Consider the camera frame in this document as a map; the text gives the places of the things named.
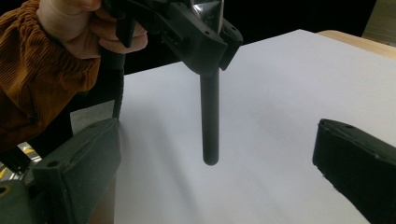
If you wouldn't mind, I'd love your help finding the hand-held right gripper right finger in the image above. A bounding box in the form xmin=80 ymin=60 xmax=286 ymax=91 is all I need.
xmin=312 ymin=119 xmax=396 ymax=224

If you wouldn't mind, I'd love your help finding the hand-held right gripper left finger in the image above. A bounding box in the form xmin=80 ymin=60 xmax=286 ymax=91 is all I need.
xmin=24 ymin=118 xmax=121 ymax=224

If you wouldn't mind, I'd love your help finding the black handled makeup brush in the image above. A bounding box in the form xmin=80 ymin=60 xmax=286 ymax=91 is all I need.
xmin=200 ymin=68 xmax=220 ymax=166

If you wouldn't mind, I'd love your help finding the black curtain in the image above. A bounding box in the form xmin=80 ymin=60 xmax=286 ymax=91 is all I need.
xmin=124 ymin=0 xmax=377 ymax=74

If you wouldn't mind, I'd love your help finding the white table sheet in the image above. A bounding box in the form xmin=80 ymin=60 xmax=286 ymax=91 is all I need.
xmin=113 ymin=28 xmax=396 ymax=224

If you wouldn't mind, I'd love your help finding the left hand-held gripper cable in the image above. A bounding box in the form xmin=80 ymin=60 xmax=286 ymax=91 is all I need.
xmin=111 ymin=46 xmax=126 ymax=119

